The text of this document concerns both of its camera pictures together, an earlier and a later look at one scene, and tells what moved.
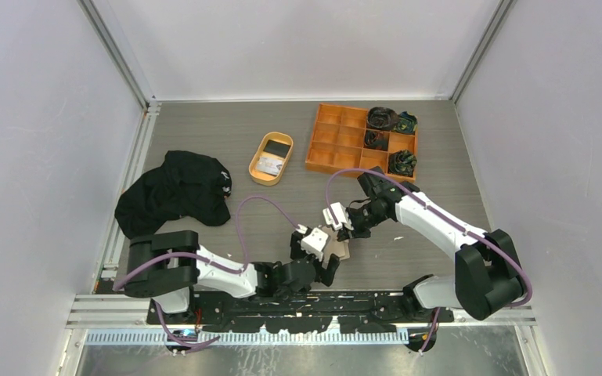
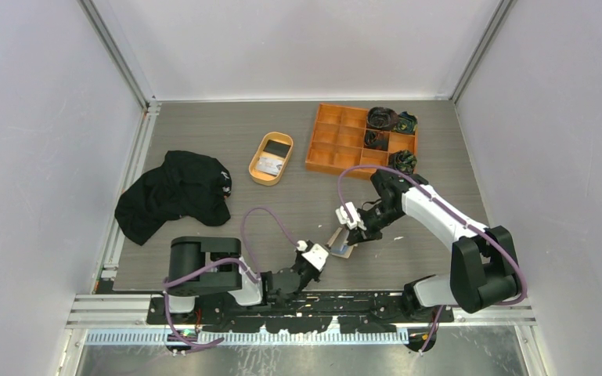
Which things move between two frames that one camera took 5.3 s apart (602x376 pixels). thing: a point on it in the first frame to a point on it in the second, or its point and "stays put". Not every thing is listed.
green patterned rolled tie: x=406 y=124 stays put
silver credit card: x=268 y=165 stays put
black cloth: x=189 y=185 stays put
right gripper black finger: x=343 y=235 to x=355 y=236
